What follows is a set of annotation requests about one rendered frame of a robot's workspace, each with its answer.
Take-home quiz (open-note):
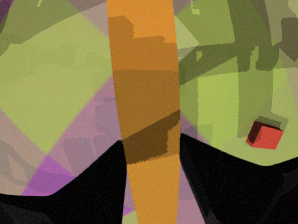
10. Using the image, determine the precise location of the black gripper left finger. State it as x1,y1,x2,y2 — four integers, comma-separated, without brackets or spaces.
0,140,128,224

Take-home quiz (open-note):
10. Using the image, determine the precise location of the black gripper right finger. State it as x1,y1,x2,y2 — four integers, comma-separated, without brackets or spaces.
180,133,298,224

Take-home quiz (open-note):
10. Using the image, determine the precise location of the red cube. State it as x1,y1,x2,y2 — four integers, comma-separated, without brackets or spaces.
245,120,283,149

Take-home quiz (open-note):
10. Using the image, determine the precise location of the orange bar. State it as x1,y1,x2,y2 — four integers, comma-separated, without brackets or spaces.
106,0,181,224

